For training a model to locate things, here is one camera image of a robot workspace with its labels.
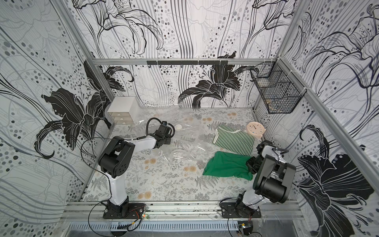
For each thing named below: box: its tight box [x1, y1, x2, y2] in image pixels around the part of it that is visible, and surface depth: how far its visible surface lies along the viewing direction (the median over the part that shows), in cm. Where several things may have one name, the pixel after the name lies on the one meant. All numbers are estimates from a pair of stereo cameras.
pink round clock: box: [246, 121, 266, 138], surface depth 103 cm
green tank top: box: [202, 151, 254, 181], surface depth 87 cm
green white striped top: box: [211, 123, 256, 157], surface depth 103 cm
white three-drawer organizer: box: [107, 96, 141, 125], surface depth 107 cm
